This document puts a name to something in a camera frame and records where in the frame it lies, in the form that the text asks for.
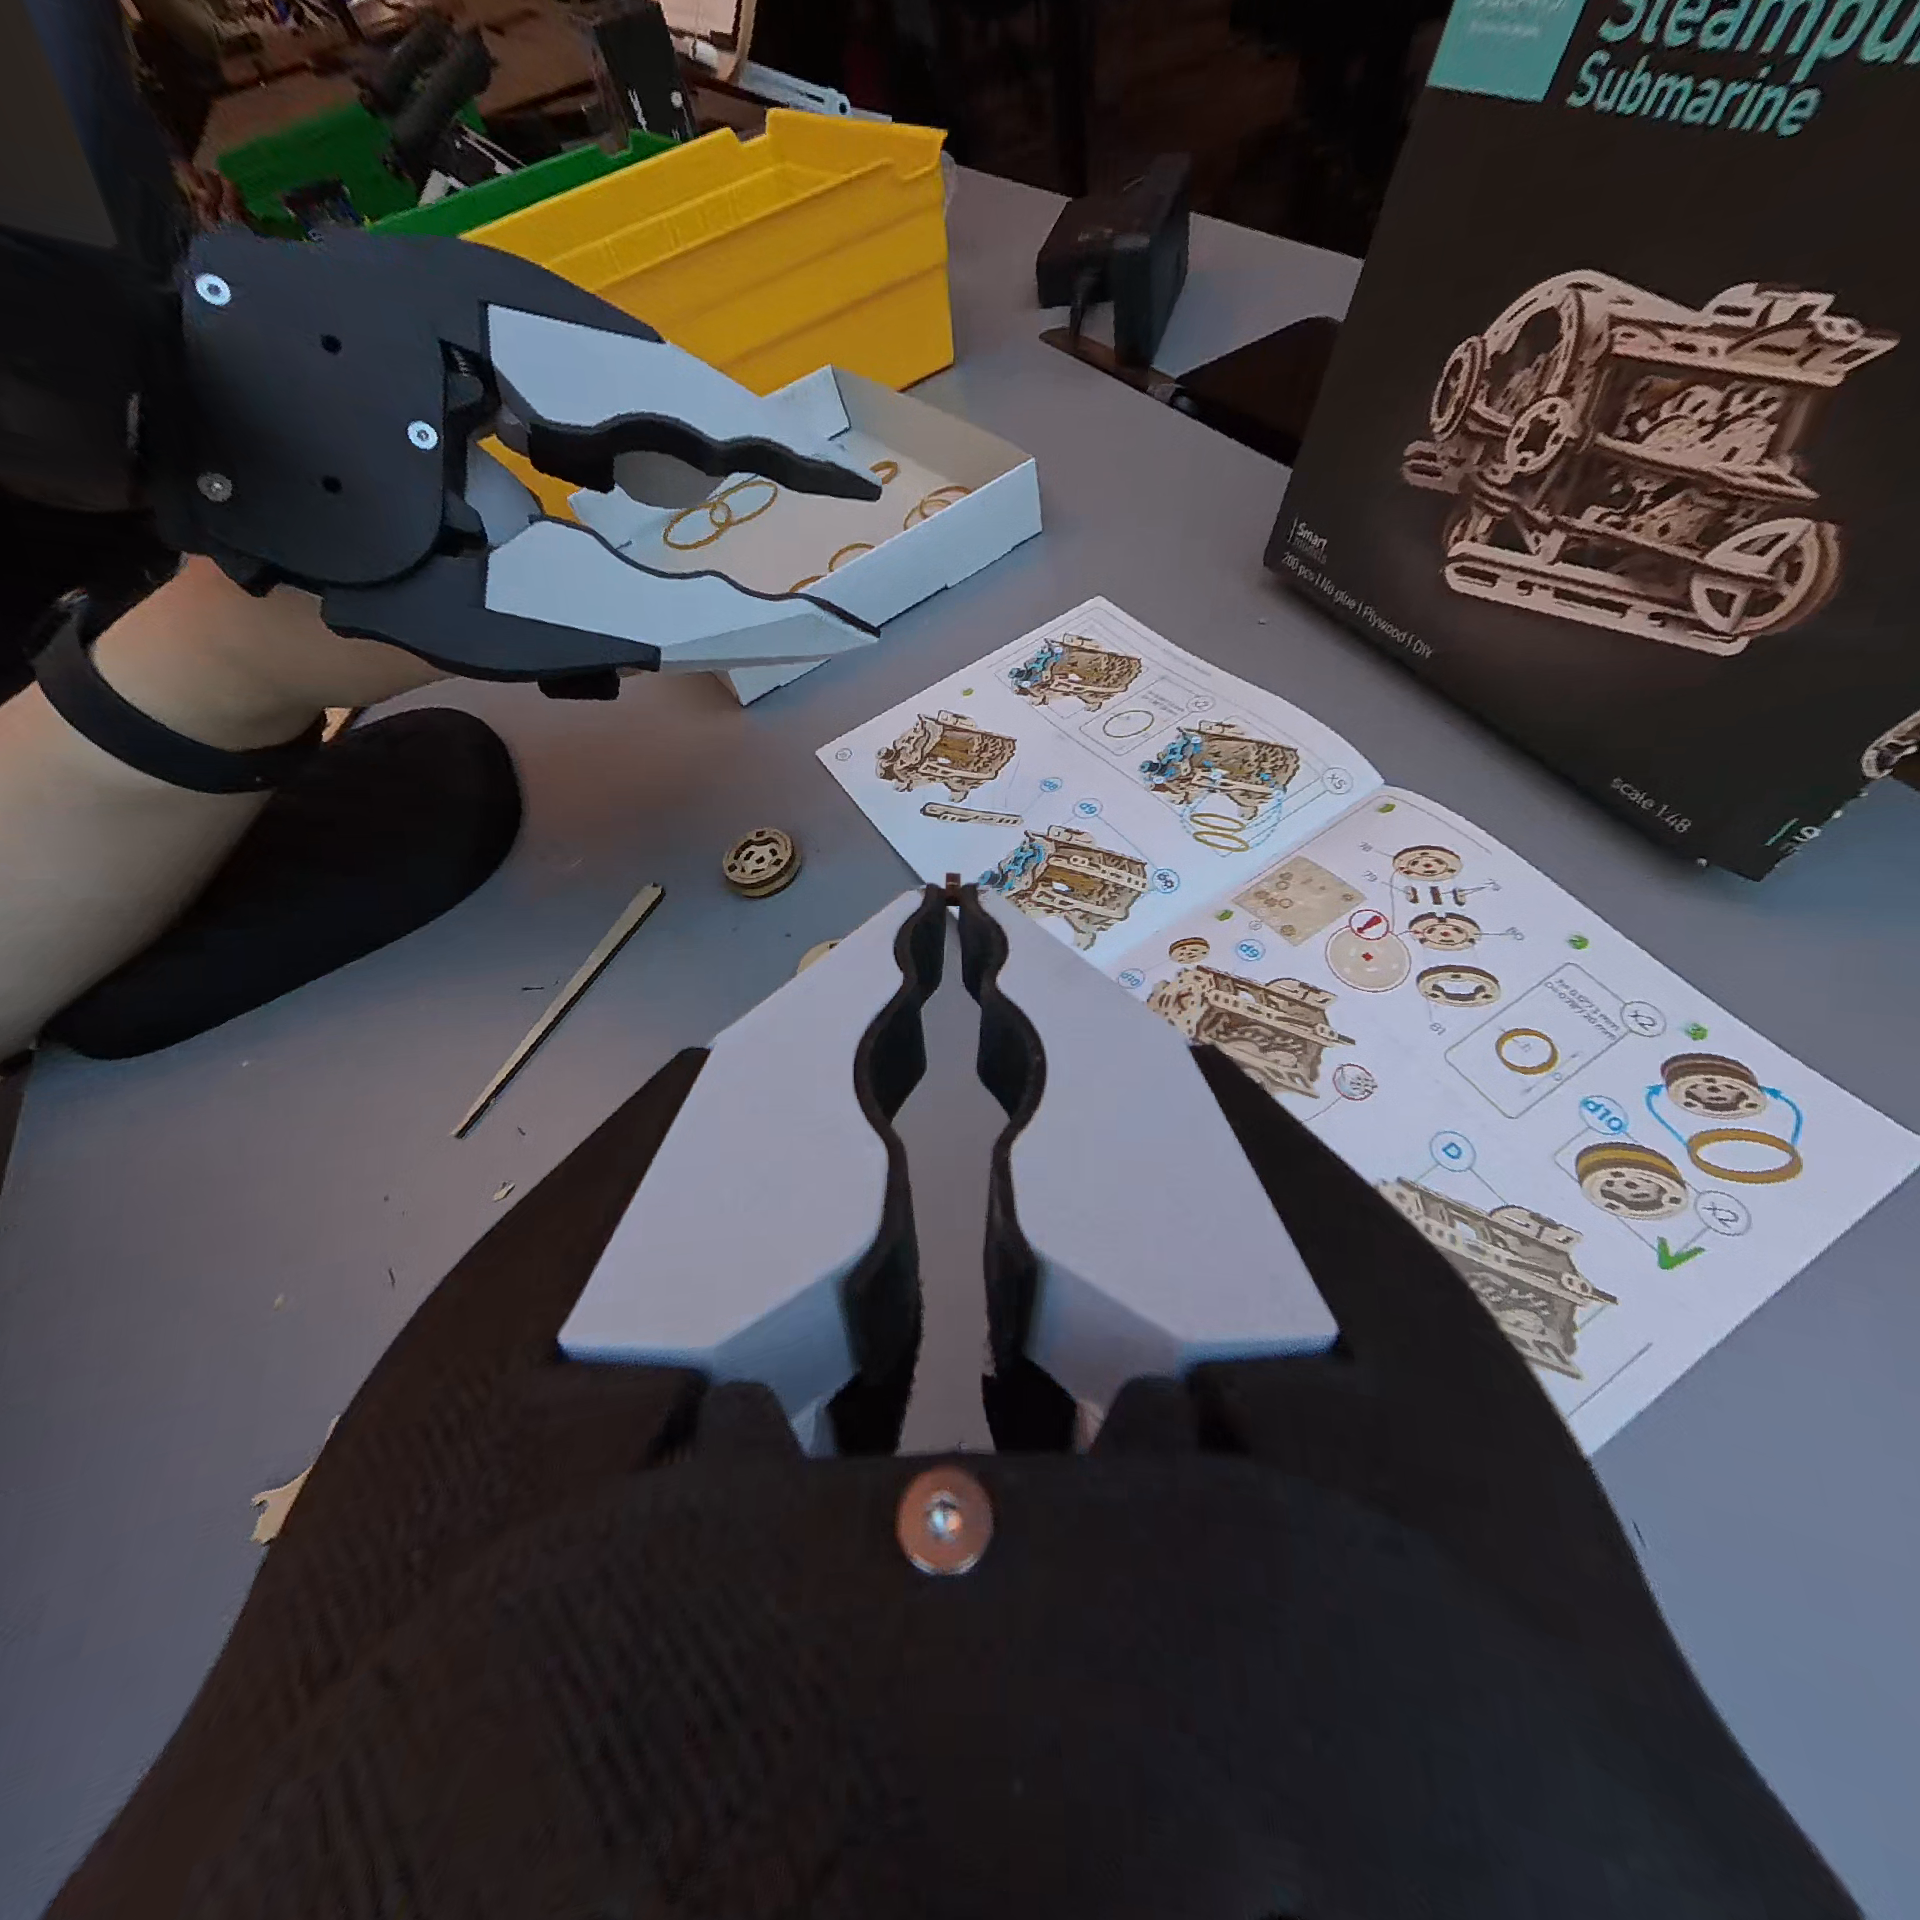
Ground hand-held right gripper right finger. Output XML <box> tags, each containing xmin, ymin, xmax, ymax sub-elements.
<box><xmin>958</xmin><ymin>884</ymin><xmax>1340</xmax><ymax>1456</ymax></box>

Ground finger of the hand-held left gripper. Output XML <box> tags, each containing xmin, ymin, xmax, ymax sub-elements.
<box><xmin>482</xmin><ymin>304</ymin><xmax>887</xmax><ymax>506</ymax></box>
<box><xmin>482</xmin><ymin>514</ymin><xmax>882</xmax><ymax>677</ymax></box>

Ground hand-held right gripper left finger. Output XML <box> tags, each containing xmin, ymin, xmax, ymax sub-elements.
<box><xmin>555</xmin><ymin>884</ymin><xmax>963</xmax><ymax>1456</ymax></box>

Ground person's left forearm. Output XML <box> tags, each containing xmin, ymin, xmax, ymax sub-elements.
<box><xmin>0</xmin><ymin>682</ymin><xmax>354</xmax><ymax>1059</ymax></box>

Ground person's left hand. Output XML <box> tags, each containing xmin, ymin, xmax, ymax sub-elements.
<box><xmin>82</xmin><ymin>548</ymin><xmax>442</xmax><ymax>748</ymax></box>

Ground group of golden rings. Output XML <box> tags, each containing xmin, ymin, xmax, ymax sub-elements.
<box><xmin>662</xmin><ymin>456</ymin><xmax>977</xmax><ymax>595</ymax></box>

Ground yellow plastic bin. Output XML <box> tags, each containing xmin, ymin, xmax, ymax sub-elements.
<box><xmin>457</xmin><ymin>107</ymin><xmax>958</xmax><ymax>518</ymax></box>

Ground green plastic bin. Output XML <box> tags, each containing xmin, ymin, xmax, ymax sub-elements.
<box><xmin>217</xmin><ymin>95</ymin><xmax>676</xmax><ymax>242</ymax></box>

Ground thin wooden stick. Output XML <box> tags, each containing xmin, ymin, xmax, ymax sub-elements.
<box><xmin>455</xmin><ymin>882</ymin><xmax>665</xmax><ymax>1138</ymax></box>

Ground black cylindrical tool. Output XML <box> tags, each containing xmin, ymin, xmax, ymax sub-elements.
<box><xmin>356</xmin><ymin>22</ymin><xmax>497</xmax><ymax>144</ymax></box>

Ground white cardboard tray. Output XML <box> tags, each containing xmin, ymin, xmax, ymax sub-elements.
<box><xmin>526</xmin><ymin>367</ymin><xmax>1046</xmax><ymax>706</ymax></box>

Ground black wristband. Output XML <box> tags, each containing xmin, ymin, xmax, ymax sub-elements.
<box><xmin>31</xmin><ymin>591</ymin><xmax>326</xmax><ymax>798</ymax></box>

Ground black cushioned wrist rest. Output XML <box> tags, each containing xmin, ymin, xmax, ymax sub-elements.
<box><xmin>46</xmin><ymin>709</ymin><xmax>524</xmax><ymax>1059</ymax></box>

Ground illustrated instruction booklet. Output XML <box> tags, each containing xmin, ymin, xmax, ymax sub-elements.
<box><xmin>814</xmin><ymin>595</ymin><xmax>1920</xmax><ymax>1456</ymax></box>

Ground black flat device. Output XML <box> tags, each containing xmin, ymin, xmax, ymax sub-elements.
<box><xmin>1168</xmin><ymin>316</ymin><xmax>1347</xmax><ymax>467</ymax></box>

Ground black model kit box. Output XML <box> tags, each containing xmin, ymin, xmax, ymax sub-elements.
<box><xmin>1264</xmin><ymin>0</ymin><xmax>1920</xmax><ymax>884</ymax></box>

